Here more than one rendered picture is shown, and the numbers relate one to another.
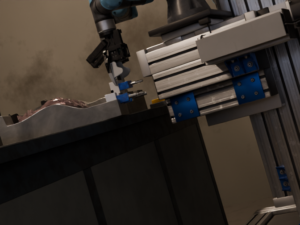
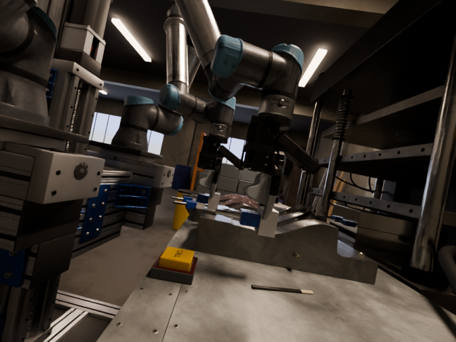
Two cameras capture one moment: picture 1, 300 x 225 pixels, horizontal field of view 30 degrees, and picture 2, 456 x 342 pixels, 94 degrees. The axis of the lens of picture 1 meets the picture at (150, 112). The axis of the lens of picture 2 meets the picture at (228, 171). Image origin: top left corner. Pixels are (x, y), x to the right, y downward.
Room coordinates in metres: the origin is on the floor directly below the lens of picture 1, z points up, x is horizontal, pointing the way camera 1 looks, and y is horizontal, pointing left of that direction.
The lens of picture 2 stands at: (2.90, -0.17, 1.02)
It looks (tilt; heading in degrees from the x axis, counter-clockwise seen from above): 1 degrees up; 157
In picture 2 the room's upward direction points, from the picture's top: 11 degrees clockwise
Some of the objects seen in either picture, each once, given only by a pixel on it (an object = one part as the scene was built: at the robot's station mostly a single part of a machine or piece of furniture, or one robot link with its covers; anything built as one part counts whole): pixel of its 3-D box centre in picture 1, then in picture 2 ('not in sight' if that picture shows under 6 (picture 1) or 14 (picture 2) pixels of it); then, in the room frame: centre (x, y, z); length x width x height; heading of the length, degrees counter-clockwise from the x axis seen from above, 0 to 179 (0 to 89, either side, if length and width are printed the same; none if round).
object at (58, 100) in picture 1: (52, 107); (242, 201); (1.98, 0.33, 0.90); 0.26 x 0.18 x 0.08; 86
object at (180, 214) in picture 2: not in sight; (186, 210); (-0.46, 0.65, 0.30); 0.38 x 0.38 x 0.61
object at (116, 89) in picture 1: (127, 84); (200, 197); (2.18, 0.05, 0.91); 0.13 x 0.05 x 0.05; 69
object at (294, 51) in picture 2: not in sight; (281, 76); (2.50, 0.08, 1.25); 0.09 x 0.08 x 0.11; 83
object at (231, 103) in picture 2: (101, 7); (222, 110); (2.18, 0.07, 1.23); 0.09 x 0.08 x 0.11; 24
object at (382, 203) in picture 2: not in sight; (401, 208); (2.11, 1.36, 1.01); 1.10 x 0.74 x 0.05; 159
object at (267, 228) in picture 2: not in sight; (244, 216); (2.50, 0.06, 0.93); 0.13 x 0.05 x 0.05; 69
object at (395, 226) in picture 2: not in sight; (383, 229); (2.11, 1.23, 0.87); 0.50 x 0.27 x 0.17; 69
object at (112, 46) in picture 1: (113, 46); (212, 154); (2.19, 0.06, 1.07); 0.09 x 0.08 x 0.12; 69
